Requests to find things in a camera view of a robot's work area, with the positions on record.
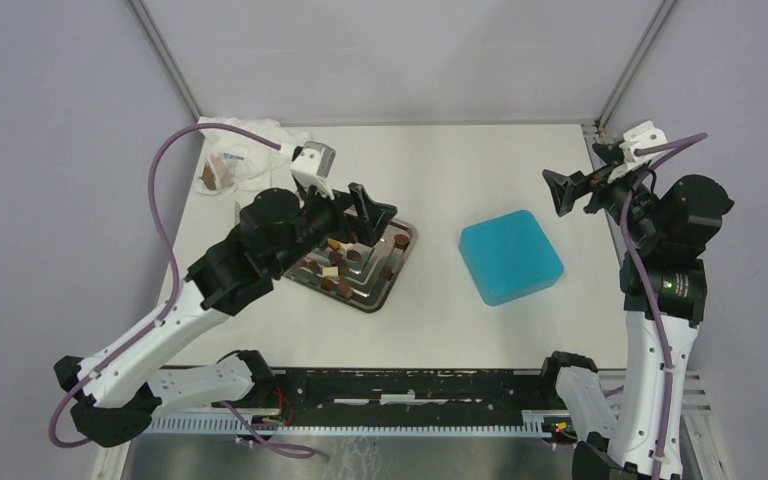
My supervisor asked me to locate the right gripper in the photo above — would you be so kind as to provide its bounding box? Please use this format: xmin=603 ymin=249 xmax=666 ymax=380
xmin=544 ymin=142 xmax=665 ymax=246

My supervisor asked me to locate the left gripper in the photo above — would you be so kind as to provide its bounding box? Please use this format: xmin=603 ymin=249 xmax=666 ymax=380
xmin=271 ymin=177 xmax=396 ymax=276

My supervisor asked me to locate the steel tray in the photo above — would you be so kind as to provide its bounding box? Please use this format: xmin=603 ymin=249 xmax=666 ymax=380
xmin=284 ymin=218 xmax=418 ymax=313

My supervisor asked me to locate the teal box lid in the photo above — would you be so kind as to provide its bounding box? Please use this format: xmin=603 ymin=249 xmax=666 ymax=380
xmin=458 ymin=210 xmax=564 ymax=306

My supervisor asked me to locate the teal chocolate box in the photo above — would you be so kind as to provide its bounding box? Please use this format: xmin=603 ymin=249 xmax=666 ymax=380
xmin=462 ymin=251 xmax=564 ymax=306

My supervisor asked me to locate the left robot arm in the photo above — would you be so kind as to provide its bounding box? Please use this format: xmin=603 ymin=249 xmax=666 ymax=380
xmin=54 ymin=183 xmax=397 ymax=448

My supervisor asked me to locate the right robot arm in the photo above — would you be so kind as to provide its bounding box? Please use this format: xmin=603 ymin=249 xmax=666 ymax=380
xmin=537 ymin=168 xmax=734 ymax=479

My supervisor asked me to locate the plastic bag with chocolate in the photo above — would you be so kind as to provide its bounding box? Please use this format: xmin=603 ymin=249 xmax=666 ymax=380
xmin=193 ymin=153 xmax=244 ymax=196

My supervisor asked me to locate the white crumpled cloth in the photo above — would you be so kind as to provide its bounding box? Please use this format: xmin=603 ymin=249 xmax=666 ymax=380
xmin=199 ymin=116 xmax=312 ymax=192

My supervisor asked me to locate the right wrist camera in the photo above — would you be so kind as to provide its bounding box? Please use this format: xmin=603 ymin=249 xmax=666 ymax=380
xmin=607 ymin=120 xmax=667 ymax=183

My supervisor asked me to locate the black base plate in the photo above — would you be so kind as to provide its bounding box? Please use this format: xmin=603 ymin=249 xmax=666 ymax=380
xmin=233 ymin=367 xmax=565 ymax=428

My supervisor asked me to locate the white cable duct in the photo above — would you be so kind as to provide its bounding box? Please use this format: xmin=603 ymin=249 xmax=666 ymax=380
xmin=133 ymin=411 xmax=548 ymax=439

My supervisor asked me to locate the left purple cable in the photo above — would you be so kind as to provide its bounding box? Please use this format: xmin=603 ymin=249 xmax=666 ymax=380
xmin=47 ymin=123 xmax=299 ymax=450

